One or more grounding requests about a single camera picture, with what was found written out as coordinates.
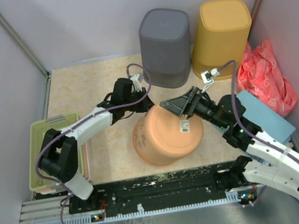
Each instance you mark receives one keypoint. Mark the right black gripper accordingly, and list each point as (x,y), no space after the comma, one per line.
(177,105)

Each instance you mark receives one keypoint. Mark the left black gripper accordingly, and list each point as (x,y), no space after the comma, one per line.
(145,106)

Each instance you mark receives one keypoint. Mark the orange capybara bucket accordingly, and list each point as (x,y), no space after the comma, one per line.
(160,138)

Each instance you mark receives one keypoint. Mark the grey mesh bin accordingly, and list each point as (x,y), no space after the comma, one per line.
(164,38)

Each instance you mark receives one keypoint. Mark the yellow mesh bin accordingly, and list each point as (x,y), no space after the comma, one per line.
(222,32)

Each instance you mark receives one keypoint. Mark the blue plastic basket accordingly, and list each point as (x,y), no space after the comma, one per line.
(258,113)

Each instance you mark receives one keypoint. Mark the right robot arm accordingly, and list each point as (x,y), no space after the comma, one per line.
(282,172)

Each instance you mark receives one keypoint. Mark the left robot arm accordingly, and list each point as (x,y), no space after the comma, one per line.
(58,157)

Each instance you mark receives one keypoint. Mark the pink plastic basket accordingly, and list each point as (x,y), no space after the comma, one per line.
(87,161)

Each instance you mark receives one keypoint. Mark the red plastic bag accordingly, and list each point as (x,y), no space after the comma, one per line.
(260,75)

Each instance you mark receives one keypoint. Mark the green plastic basket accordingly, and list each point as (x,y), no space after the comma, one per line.
(37,132)

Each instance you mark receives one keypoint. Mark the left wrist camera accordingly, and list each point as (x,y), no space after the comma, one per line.
(137,82)

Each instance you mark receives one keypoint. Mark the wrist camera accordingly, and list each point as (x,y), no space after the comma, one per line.
(137,82)
(208,78)

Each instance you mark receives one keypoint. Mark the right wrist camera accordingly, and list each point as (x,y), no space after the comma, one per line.
(208,78)

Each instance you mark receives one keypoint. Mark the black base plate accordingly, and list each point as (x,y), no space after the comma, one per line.
(167,189)

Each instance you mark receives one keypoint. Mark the grey cable duct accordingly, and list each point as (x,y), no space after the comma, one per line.
(233,196)

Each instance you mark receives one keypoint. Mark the aluminium rail frame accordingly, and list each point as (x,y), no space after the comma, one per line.
(34,212)

